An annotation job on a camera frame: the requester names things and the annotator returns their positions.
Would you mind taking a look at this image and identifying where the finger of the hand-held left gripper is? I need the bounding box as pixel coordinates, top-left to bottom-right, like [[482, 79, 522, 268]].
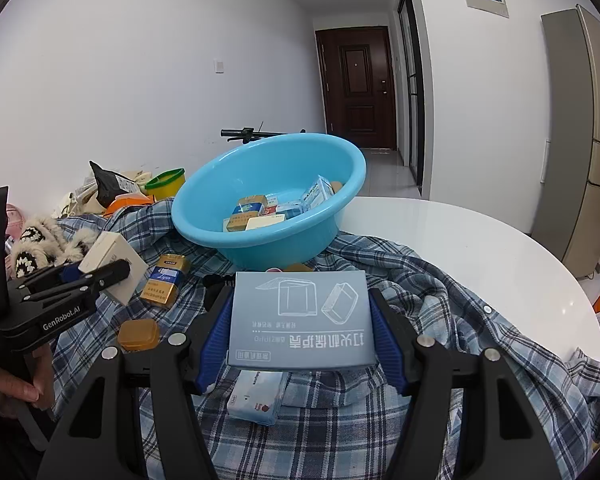
[[26, 259, 132, 309], [7, 261, 96, 294]]

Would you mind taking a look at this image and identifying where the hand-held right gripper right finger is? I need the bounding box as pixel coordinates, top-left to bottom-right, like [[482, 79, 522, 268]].
[[369, 287, 564, 480]]

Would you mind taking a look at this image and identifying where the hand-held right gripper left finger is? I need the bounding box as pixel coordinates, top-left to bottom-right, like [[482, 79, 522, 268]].
[[37, 285, 237, 480]]

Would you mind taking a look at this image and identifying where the beige cardboard box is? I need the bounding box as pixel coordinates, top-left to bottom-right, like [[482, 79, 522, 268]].
[[78, 231, 149, 306]]

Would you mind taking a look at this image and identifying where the orange translucent case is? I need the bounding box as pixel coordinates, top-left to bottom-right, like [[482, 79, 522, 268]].
[[117, 319, 161, 352]]

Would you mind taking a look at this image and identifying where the grey blue box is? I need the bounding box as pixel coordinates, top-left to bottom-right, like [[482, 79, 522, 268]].
[[226, 270, 377, 372]]

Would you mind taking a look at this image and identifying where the light blue plastic basin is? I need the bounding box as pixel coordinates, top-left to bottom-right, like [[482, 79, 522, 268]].
[[171, 133, 367, 271]]

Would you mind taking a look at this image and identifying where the gold pack yellow emblem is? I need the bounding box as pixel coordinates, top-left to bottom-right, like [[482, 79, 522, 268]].
[[232, 195, 268, 218]]

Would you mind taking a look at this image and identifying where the person's left hand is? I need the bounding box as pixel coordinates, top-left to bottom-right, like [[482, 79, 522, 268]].
[[0, 349, 56, 420]]

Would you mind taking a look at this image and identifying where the pink plastic object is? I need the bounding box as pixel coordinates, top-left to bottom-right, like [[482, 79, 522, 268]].
[[5, 204, 22, 242]]

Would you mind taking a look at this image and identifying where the black white fuzzy knitwear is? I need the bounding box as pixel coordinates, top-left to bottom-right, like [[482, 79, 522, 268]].
[[12, 215, 98, 279]]

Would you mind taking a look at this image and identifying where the gold pack plain blue band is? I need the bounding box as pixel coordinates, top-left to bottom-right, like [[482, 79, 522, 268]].
[[140, 254, 190, 307]]

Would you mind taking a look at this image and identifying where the black fabric pouch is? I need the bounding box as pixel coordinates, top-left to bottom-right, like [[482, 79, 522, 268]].
[[201, 273, 236, 293]]

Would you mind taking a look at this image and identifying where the orange plastic object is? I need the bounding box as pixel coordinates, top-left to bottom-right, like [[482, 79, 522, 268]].
[[104, 195, 153, 216]]

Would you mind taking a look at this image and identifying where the white pale blue small box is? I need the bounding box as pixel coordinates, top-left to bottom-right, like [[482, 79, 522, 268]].
[[227, 371, 288, 427]]

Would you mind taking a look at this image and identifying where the black plastic bag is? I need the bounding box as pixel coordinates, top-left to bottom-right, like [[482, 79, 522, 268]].
[[89, 161, 141, 206]]

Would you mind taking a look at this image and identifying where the green yellow cup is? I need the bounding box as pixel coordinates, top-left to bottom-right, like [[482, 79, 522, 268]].
[[145, 168, 186, 200]]

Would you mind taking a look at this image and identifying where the blue plaid shirt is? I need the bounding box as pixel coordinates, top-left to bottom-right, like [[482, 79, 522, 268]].
[[55, 197, 600, 480]]

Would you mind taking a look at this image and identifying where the cream flat box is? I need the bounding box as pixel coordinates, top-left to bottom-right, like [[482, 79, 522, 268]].
[[245, 213, 287, 231]]

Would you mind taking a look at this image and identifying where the blue white printed box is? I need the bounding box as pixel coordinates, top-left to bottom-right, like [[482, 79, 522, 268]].
[[300, 176, 335, 213]]

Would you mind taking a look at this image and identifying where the dark brown entrance door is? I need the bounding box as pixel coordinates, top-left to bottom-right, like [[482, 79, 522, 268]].
[[315, 26, 397, 151]]

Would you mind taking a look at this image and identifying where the black framed glass door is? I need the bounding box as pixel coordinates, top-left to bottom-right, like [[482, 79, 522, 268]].
[[396, 0, 426, 186]]

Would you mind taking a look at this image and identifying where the grey gold refrigerator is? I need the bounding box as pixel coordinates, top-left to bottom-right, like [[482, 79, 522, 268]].
[[532, 4, 600, 281]]

